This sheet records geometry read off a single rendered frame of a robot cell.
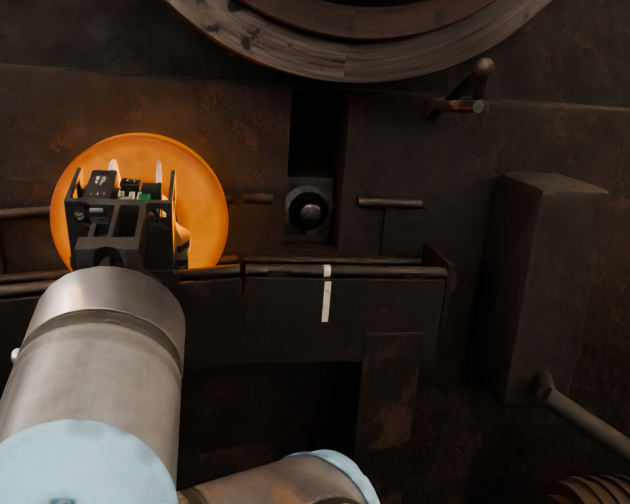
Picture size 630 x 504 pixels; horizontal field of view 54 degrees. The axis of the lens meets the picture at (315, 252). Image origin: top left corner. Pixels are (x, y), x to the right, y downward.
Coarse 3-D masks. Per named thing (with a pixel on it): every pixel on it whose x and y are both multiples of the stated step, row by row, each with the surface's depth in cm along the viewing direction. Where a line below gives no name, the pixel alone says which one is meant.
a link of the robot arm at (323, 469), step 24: (288, 456) 45; (312, 456) 44; (336, 456) 44; (216, 480) 41; (240, 480) 40; (264, 480) 40; (288, 480) 40; (312, 480) 40; (336, 480) 41; (360, 480) 42
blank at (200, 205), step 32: (96, 160) 53; (128, 160) 54; (160, 160) 54; (192, 160) 55; (64, 192) 54; (192, 192) 56; (64, 224) 54; (192, 224) 56; (224, 224) 57; (64, 256) 55; (192, 256) 57
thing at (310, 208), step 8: (304, 192) 67; (312, 192) 68; (296, 200) 67; (304, 200) 67; (312, 200) 67; (320, 200) 67; (296, 208) 67; (304, 208) 66; (312, 208) 66; (320, 208) 67; (296, 216) 67; (304, 216) 66; (312, 216) 67; (320, 216) 67; (296, 224) 68; (304, 224) 67; (312, 224) 67; (320, 224) 68
